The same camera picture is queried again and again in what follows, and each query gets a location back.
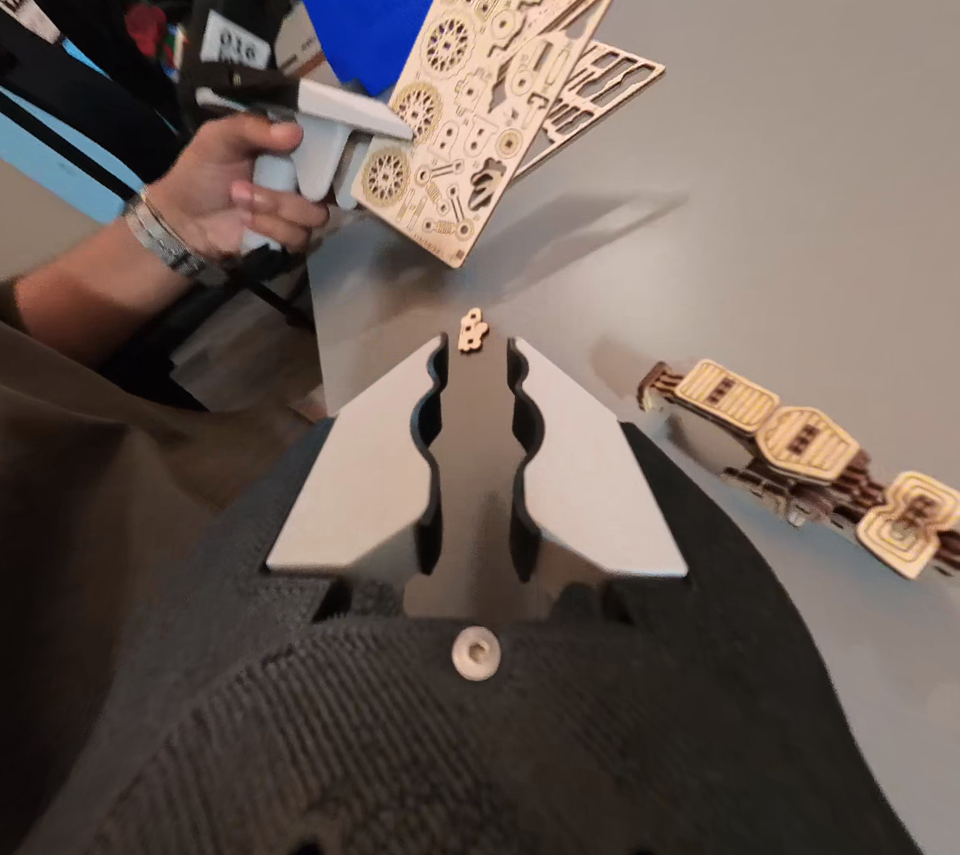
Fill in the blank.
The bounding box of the assembled wooden model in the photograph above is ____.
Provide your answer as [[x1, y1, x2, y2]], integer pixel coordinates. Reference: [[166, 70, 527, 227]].
[[636, 359, 960, 582]]

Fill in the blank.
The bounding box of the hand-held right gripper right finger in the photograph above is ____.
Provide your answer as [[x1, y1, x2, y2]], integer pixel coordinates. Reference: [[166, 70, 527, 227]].
[[507, 336, 691, 584]]

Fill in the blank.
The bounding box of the person's left hand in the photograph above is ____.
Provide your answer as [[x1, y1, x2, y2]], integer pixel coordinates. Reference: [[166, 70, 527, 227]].
[[146, 114, 333, 265]]

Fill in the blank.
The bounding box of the wooden puzzle parts sheet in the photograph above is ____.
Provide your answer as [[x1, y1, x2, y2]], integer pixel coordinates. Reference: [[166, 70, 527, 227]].
[[351, 0, 653, 270]]

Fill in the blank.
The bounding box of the emptied wooden frame sheet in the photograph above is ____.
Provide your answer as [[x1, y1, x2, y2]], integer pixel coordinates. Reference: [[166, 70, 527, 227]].
[[516, 40, 668, 180]]

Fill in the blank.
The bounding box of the silver bracelet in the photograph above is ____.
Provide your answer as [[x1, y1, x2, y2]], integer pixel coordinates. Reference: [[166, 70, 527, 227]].
[[120, 187, 228, 288]]

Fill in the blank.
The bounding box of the black white marker board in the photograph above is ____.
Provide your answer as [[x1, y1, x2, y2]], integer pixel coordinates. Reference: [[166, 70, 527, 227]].
[[0, 0, 63, 46]]

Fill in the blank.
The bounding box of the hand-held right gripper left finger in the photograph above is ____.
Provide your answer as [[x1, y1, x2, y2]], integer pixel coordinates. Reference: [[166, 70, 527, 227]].
[[264, 334, 451, 584]]

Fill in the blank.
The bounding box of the small wooden puzzle piece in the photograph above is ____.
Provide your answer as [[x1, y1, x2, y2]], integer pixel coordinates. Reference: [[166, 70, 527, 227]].
[[456, 306, 491, 356]]

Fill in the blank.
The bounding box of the person's left forearm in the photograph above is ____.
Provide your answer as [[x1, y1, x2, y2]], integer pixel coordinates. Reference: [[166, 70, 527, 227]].
[[0, 216, 208, 373]]

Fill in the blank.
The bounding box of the grey desk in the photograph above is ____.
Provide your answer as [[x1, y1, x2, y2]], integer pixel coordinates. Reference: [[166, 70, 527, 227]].
[[306, 0, 960, 855]]

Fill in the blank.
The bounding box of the person's brown clothing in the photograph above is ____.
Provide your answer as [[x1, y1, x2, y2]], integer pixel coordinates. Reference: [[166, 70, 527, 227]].
[[0, 321, 333, 855]]

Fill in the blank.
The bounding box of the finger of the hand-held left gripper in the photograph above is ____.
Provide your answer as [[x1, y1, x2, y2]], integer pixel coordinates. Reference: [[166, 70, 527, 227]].
[[296, 78, 415, 205], [333, 138, 375, 212]]

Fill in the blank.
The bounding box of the engraved wooden puzzle sheet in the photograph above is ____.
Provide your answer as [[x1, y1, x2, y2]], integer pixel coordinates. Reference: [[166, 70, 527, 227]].
[[517, 0, 606, 100]]

